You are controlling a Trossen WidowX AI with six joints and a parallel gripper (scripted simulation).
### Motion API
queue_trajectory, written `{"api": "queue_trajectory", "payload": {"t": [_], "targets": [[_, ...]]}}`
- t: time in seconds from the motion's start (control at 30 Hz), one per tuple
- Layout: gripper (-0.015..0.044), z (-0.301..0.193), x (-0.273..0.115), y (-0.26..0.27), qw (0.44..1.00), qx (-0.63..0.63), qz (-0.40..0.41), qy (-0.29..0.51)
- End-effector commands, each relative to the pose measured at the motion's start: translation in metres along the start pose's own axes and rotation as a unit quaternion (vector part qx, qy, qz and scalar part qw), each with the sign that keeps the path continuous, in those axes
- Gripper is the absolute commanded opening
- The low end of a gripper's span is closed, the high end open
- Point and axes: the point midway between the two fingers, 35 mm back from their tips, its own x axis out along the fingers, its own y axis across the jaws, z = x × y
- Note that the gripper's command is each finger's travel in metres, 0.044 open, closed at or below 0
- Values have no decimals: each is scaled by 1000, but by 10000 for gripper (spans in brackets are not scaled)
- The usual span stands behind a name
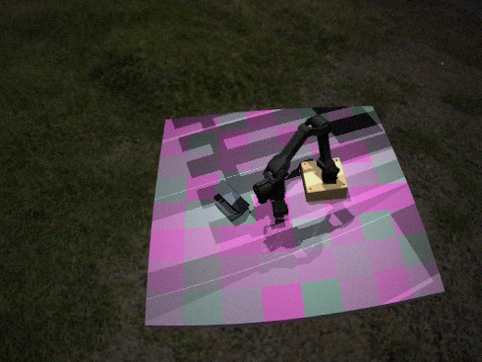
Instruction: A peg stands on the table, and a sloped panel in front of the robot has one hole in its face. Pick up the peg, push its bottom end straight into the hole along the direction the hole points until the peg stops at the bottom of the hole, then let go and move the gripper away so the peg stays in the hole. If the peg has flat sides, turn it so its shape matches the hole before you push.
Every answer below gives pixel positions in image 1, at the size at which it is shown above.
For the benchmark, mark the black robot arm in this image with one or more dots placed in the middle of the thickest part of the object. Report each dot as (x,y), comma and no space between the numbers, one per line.
(279,164)

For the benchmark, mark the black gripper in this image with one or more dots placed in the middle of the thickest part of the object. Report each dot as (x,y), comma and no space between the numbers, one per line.
(279,205)

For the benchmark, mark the dark grey sloped panel with square hole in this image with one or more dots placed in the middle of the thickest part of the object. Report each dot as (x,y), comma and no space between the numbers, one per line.
(232,204)

